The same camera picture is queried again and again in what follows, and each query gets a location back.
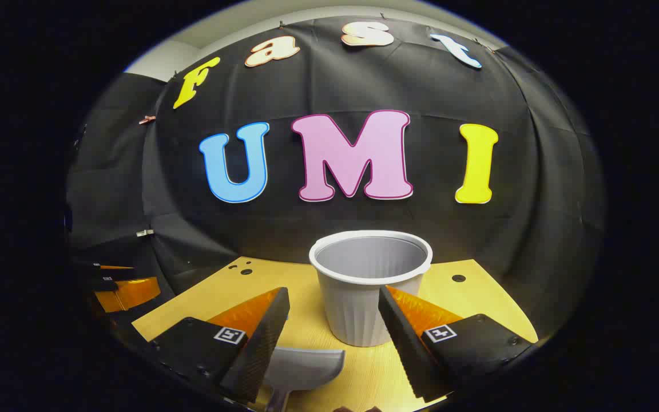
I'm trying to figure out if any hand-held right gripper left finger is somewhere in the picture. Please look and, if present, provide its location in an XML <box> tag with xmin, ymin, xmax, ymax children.
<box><xmin>148</xmin><ymin>287</ymin><xmax>291</xmax><ymax>404</ymax></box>

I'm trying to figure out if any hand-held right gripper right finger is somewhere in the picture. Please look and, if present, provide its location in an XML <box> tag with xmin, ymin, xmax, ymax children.
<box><xmin>378</xmin><ymin>285</ymin><xmax>538</xmax><ymax>403</ymax></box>

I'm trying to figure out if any grey plastic dustpan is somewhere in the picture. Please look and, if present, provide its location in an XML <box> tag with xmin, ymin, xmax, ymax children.
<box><xmin>264</xmin><ymin>348</ymin><xmax>346</xmax><ymax>412</ymax></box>

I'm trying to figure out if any white ribbed garbage bin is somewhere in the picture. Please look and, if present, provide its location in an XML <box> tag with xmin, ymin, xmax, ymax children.
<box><xmin>309</xmin><ymin>230</ymin><xmax>433</xmax><ymax>347</ymax></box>

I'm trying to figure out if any wooden desktop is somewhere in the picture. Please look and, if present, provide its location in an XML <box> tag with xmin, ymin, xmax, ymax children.
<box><xmin>132</xmin><ymin>256</ymin><xmax>539</xmax><ymax>412</ymax></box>

